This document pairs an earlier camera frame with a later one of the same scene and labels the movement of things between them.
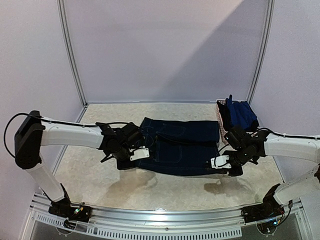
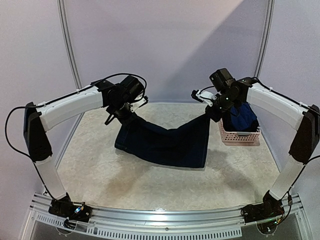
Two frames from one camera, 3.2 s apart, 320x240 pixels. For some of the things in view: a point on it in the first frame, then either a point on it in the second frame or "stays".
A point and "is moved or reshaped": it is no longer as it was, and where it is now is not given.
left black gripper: (123, 166) -> (117, 117)
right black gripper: (235, 170) -> (214, 113)
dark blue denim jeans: (181, 147) is moved or reshaped
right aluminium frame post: (265, 46) stays
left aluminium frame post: (70, 49) stays
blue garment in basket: (240, 112) stays
